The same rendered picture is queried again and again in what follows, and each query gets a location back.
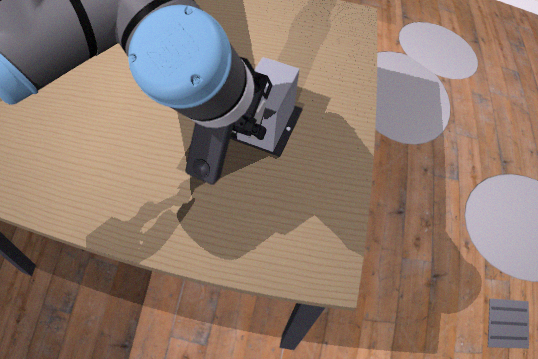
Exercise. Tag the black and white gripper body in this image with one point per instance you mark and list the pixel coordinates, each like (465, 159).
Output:
(245, 123)

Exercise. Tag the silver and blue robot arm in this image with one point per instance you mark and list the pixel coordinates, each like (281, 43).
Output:
(179, 55)

